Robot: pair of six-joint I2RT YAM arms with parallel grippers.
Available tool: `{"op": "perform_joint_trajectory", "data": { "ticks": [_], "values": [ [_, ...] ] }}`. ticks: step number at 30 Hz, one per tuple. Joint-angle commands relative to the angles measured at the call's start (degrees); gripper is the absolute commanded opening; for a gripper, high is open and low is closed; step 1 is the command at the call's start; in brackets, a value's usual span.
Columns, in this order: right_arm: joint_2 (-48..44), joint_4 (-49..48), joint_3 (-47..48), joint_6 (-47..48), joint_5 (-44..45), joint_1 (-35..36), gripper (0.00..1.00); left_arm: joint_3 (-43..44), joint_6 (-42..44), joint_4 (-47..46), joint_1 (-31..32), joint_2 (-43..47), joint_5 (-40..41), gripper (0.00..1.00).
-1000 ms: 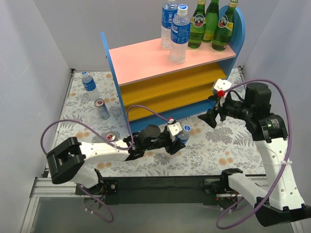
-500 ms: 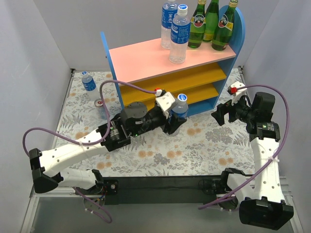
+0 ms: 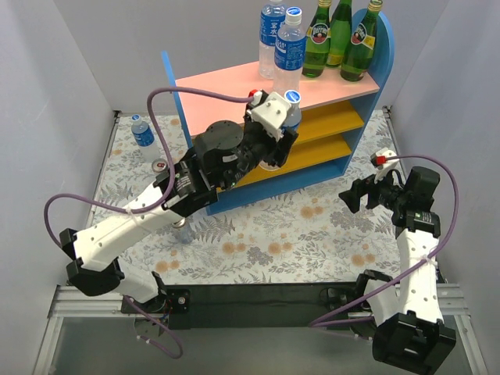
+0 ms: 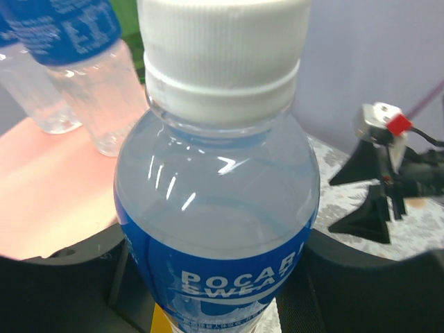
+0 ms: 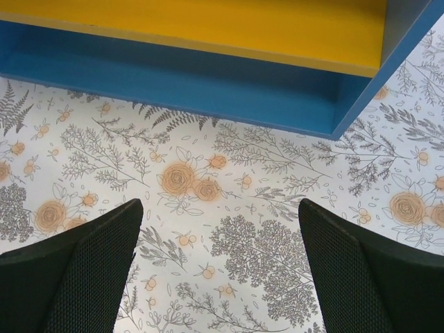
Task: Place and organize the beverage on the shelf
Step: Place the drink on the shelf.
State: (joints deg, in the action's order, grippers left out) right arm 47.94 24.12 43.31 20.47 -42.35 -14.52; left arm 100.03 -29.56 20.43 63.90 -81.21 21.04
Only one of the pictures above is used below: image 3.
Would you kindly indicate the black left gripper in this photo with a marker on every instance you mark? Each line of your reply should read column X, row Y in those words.
column 269, row 144

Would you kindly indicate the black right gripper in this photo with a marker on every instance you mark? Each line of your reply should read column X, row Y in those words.
column 363, row 193

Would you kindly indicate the water bottle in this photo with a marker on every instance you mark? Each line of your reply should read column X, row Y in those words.
column 144, row 138
column 272, row 17
column 289, row 52
column 294, row 118

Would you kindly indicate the green Perrier bottle yellow label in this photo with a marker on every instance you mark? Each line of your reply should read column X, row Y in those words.
column 318, row 42

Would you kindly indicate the green Perrier bottle red label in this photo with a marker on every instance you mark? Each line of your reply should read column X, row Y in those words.
column 359, row 51

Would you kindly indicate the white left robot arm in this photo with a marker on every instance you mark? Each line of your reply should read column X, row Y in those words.
column 217, row 160

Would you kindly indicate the clear bottle under left arm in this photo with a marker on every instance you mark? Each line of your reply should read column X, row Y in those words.
column 183, row 232

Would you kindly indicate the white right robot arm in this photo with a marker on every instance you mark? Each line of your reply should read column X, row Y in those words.
column 409, row 328

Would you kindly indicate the blue wooden shelf unit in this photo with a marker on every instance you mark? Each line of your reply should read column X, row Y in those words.
column 334, row 114

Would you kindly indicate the red bull can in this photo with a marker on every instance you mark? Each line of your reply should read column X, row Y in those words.
column 159, row 165

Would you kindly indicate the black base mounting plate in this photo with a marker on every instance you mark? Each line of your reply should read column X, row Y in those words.
column 250, row 305

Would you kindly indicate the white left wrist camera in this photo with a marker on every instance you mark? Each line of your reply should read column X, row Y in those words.
column 270, row 111

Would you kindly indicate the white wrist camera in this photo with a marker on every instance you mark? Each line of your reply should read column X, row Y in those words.
column 384, row 160
column 270, row 111

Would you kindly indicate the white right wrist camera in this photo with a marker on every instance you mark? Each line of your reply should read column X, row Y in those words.
column 384, row 160

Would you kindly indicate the aluminium frame rail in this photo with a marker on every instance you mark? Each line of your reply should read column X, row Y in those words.
column 83, row 335

